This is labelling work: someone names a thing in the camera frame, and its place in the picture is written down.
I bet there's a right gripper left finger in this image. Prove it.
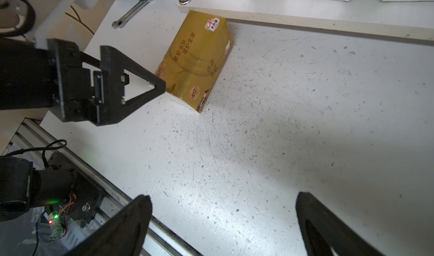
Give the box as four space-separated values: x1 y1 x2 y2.
66 195 153 256

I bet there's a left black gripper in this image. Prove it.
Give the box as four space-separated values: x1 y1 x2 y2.
47 39 166 126

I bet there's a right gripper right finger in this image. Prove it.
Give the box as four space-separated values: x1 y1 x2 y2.
296 192 382 256

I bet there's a gold tissue pack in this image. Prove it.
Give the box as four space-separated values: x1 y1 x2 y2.
155 11 234 112

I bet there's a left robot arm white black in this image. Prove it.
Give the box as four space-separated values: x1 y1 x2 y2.
1 0 166 222

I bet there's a white two-tier shelf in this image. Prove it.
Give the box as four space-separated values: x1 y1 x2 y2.
177 0 434 42

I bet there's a silver combination wrench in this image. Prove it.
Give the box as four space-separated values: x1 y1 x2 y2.
111 0 154 29

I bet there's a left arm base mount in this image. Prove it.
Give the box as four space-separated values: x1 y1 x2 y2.
48 153 105 224

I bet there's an aluminium front rail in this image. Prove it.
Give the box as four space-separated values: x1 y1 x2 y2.
1 119 198 256

